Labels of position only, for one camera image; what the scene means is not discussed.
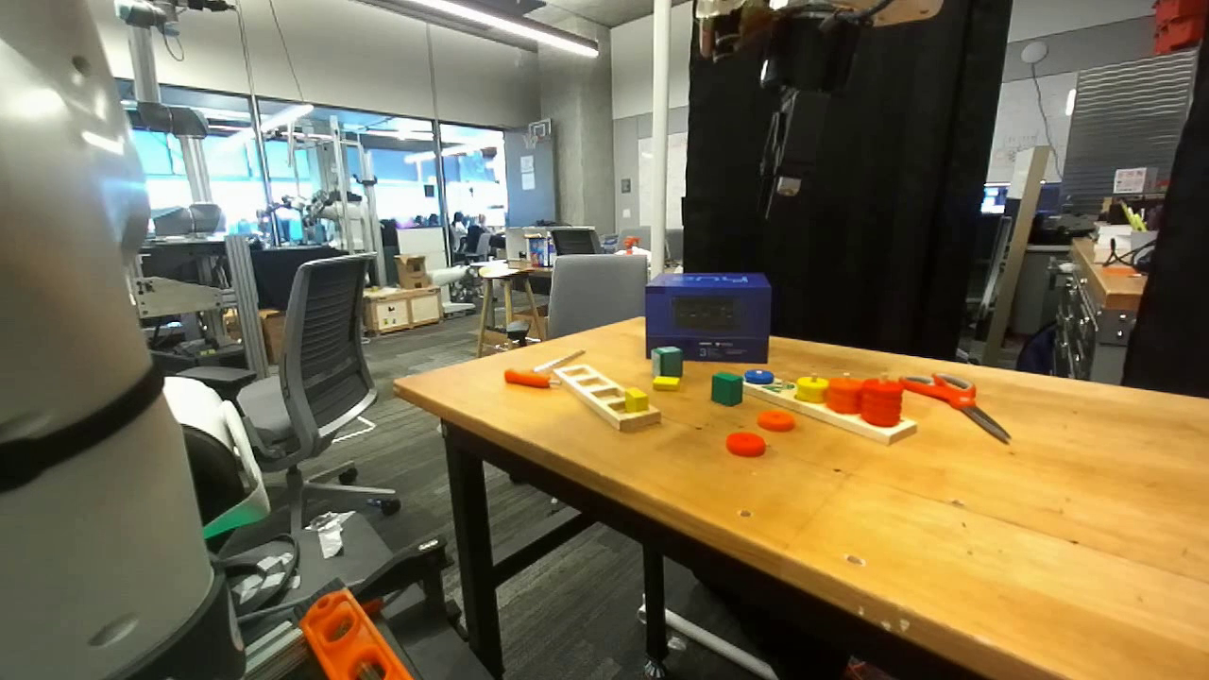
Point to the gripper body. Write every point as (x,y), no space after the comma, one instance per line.
(810,52)

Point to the wooden block board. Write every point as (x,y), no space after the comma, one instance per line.
(604,401)

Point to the white pole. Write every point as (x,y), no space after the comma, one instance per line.
(660,142)

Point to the monitor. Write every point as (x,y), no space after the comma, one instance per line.
(994,199)

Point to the blue cardboard box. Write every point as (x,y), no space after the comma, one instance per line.
(708,316)

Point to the basketball hoop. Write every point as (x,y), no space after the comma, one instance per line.
(538,132)

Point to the wooden plank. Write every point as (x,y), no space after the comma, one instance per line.
(1018,255)

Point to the ceiling light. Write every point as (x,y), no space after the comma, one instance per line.
(510,24)

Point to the grey corrugated panel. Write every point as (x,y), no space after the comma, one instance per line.
(1129,123)

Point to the teal cube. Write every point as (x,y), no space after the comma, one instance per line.
(667,362)

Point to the stack of orange rings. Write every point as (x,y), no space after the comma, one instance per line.
(844,396)

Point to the green cube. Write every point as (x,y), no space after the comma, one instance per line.
(726,389)

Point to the stack of red-orange rings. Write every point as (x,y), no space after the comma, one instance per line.
(882,403)

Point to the flat yellow block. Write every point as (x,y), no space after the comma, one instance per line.
(666,383)

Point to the orange scissors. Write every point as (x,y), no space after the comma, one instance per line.
(949,392)

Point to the wooden stool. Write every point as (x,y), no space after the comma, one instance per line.
(510,283)

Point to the drawer cabinet with wooden top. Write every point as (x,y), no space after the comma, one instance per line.
(1096,302)

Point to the person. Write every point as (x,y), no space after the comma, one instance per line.
(475,234)

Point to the yellow cube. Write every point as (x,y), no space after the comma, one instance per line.
(637,400)

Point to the grey mesh office chair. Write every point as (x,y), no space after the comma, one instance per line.
(321,349)

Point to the crumpled white paper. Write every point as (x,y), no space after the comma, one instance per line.
(331,534)

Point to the orange clamp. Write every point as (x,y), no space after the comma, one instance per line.
(351,642)

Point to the aluminium frame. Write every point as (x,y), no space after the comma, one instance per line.
(241,302)

